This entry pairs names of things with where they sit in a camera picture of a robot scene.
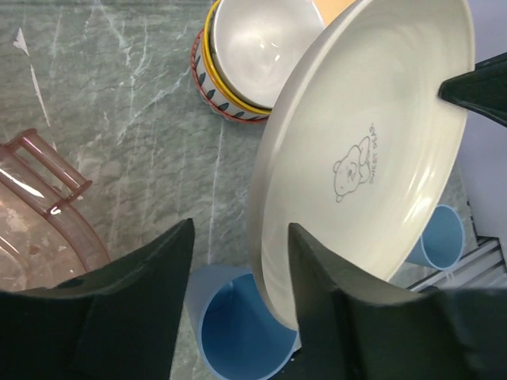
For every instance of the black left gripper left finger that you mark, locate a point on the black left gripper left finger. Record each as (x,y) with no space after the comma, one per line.
(117,322)

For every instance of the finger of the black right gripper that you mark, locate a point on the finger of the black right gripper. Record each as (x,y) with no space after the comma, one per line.
(483,90)

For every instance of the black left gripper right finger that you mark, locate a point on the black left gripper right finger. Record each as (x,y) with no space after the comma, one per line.
(353,325)

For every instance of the white bear print plate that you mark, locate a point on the white bear print plate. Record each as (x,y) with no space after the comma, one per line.
(359,147)

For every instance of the plain white ceramic bowl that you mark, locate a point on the plain white ceramic bowl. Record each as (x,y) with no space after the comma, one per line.
(257,44)

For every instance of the tan bottom plate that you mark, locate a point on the tan bottom plate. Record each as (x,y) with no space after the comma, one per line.
(329,10)

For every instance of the pink transparent plastic bin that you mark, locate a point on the pink transparent plastic bin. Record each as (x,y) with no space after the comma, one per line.
(44,239)

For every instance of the blue plastic cup left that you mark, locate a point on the blue plastic cup left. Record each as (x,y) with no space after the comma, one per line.
(237,336)

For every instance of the blue plastic cup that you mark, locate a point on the blue plastic cup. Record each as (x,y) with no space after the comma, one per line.
(237,336)
(442,242)

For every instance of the blue plastic cup right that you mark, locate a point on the blue plastic cup right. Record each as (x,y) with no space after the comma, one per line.
(442,242)

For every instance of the red zigzag bottom bowl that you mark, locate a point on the red zigzag bottom bowl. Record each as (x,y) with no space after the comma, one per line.
(212,95)

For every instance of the yellow blue sun bowl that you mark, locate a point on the yellow blue sun bowl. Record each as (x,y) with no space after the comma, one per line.
(207,51)

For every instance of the aluminium table edge rail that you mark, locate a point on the aluminium table edge rail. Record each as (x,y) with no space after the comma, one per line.
(483,267)

